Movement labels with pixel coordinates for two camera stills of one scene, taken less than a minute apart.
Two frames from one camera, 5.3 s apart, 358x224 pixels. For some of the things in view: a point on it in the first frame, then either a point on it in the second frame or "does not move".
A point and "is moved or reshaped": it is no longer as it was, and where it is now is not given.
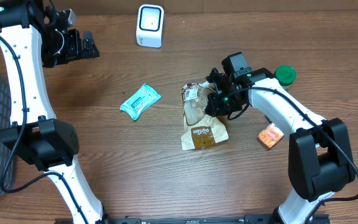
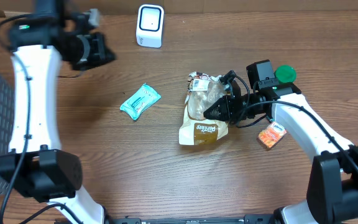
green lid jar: x=286 y=74 does not move
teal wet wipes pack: x=147 y=96 does not move
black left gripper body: x=60 y=47 -> x=89 y=53
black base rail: x=269 y=219 does not move
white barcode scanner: x=150 y=25 does not move
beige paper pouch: x=201 y=129 is moved or reshaped
